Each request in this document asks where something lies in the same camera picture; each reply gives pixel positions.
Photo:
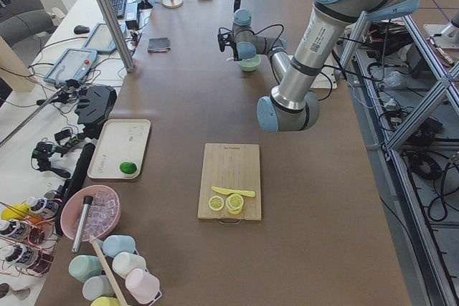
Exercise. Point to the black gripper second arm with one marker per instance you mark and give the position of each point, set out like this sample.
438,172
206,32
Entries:
236,50

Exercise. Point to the silver blue second robot arm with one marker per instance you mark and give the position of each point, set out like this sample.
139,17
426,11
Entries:
291,105

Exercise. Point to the mint green ceramic bowl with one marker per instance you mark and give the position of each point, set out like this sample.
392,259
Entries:
249,65

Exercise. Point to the pink bowl with ice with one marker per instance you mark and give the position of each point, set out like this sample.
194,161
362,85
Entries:
103,215

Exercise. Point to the dark grey folded cloth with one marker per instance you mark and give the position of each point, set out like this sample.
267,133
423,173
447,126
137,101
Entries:
161,44

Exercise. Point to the blue teach pendant far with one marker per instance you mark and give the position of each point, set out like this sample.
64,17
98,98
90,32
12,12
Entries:
100,40

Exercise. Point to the blue teach pendant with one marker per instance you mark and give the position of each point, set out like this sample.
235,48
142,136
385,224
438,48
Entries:
74,64
100,40

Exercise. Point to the wooden cutting board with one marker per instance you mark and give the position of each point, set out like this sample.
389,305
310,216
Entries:
232,166

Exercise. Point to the black computer mouse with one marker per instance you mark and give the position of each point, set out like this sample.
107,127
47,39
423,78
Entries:
80,29

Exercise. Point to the cream serving tray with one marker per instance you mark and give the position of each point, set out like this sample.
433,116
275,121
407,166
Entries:
120,140

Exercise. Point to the blue teach pendant near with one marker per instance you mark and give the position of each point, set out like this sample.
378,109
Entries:
74,64

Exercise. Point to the yellow plastic knife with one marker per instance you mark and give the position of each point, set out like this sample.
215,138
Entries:
228,191

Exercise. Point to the green lime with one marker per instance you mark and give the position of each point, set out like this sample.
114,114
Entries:
128,167

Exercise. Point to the lemon slice stack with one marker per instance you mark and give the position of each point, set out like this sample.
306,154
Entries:
234,203

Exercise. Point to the lemon slice single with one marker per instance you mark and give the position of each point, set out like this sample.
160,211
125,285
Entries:
216,203

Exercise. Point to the grey office chair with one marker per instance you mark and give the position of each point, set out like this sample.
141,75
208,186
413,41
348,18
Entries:
21,19

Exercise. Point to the metal muddler tube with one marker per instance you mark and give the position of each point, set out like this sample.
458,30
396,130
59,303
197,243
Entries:
87,202

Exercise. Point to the blue ceramic cup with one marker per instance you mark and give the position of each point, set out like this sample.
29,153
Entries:
116,244

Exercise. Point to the white ceramic cup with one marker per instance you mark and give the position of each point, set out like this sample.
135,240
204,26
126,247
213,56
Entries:
125,262

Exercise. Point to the pink ceramic cup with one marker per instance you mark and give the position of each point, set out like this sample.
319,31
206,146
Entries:
144,286

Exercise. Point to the green ceramic cup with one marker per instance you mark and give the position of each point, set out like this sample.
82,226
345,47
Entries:
83,267

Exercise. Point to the wooden spatula stick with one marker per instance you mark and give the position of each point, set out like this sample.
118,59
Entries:
99,252

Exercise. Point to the aluminium frame post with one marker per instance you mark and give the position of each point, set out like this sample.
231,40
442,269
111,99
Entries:
116,33

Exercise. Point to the copper wire bottle rack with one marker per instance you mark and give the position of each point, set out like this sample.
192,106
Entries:
27,245

